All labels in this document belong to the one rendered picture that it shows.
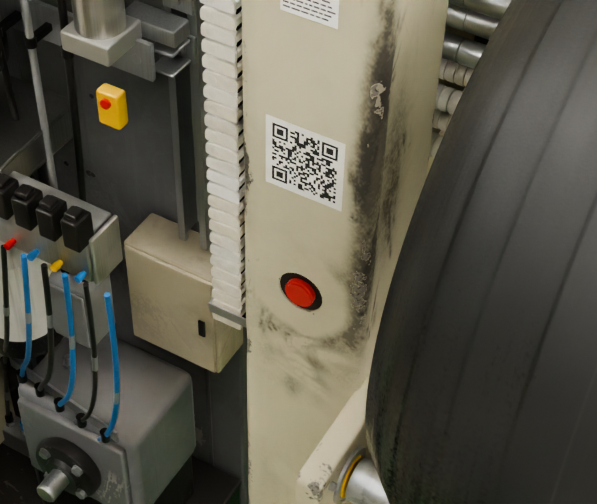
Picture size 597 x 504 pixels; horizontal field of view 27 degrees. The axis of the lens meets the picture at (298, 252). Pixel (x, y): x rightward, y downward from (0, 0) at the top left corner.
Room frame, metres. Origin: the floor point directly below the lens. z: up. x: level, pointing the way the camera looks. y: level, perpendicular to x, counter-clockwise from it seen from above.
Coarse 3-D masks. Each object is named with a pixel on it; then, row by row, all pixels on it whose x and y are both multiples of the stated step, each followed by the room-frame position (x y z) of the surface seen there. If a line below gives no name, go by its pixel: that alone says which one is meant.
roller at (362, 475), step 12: (360, 456) 0.71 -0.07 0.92; (360, 468) 0.69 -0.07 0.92; (372, 468) 0.69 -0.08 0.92; (348, 480) 0.69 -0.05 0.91; (360, 480) 0.68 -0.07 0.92; (372, 480) 0.68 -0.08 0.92; (348, 492) 0.68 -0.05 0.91; (360, 492) 0.67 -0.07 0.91; (372, 492) 0.67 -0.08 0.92; (384, 492) 0.67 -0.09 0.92
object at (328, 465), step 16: (352, 400) 0.75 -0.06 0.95; (352, 416) 0.73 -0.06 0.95; (336, 432) 0.71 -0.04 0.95; (352, 432) 0.71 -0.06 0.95; (320, 448) 0.69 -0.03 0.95; (336, 448) 0.70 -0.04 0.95; (352, 448) 0.70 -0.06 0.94; (320, 464) 0.68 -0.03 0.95; (336, 464) 0.68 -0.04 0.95; (304, 480) 0.66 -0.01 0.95; (320, 480) 0.66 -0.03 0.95; (336, 480) 0.68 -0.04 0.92; (304, 496) 0.66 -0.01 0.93; (320, 496) 0.65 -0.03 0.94; (336, 496) 0.67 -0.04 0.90
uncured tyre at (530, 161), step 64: (512, 0) 0.74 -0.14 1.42; (576, 0) 0.70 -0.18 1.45; (512, 64) 0.66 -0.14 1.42; (576, 64) 0.65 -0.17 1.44; (448, 128) 0.66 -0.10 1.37; (512, 128) 0.62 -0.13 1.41; (576, 128) 0.61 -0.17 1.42; (448, 192) 0.61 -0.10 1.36; (512, 192) 0.58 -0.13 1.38; (576, 192) 0.57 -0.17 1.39; (448, 256) 0.57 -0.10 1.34; (512, 256) 0.55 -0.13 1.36; (576, 256) 0.54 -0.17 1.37; (384, 320) 0.58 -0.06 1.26; (448, 320) 0.54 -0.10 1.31; (512, 320) 0.53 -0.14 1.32; (576, 320) 0.52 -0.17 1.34; (384, 384) 0.56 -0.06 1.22; (448, 384) 0.52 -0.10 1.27; (512, 384) 0.51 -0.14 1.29; (576, 384) 0.49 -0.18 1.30; (384, 448) 0.54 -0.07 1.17; (448, 448) 0.50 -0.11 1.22; (512, 448) 0.49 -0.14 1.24; (576, 448) 0.47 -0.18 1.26
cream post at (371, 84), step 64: (256, 0) 0.81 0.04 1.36; (384, 0) 0.76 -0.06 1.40; (448, 0) 0.87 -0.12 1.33; (256, 64) 0.81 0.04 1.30; (320, 64) 0.79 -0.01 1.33; (384, 64) 0.77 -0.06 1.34; (256, 128) 0.81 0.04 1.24; (320, 128) 0.78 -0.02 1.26; (384, 128) 0.77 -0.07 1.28; (256, 192) 0.81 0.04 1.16; (384, 192) 0.78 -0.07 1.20; (256, 256) 0.81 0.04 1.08; (320, 256) 0.78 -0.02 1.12; (384, 256) 0.80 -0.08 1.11; (256, 320) 0.81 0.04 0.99; (320, 320) 0.78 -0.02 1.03; (256, 384) 0.81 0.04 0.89; (320, 384) 0.78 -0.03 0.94; (256, 448) 0.81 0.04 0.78
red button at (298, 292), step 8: (296, 280) 0.79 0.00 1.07; (288, 288) 0.79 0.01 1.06; (296, 288) 0.79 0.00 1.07; (304, 288) 0.79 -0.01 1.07; (288, 296) 0.79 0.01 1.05; (296, 296) 0.79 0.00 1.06; (304, 296) 0.78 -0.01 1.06; (312, 296) 0.78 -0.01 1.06; (296, 304) 0.79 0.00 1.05; (304, 304) 0.78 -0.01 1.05
